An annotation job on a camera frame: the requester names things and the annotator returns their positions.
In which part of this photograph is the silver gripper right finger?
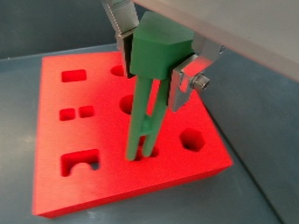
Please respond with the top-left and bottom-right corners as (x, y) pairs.
(169, 33), (226, 111)

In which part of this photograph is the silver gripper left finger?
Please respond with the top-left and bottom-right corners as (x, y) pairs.
(100, 0), (139, 78)

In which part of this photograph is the green three prong object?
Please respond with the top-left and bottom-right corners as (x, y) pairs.
(126, 11), (194, 161)

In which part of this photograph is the red block with shaped holes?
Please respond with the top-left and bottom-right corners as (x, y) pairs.
(32, 52), (233, 218)

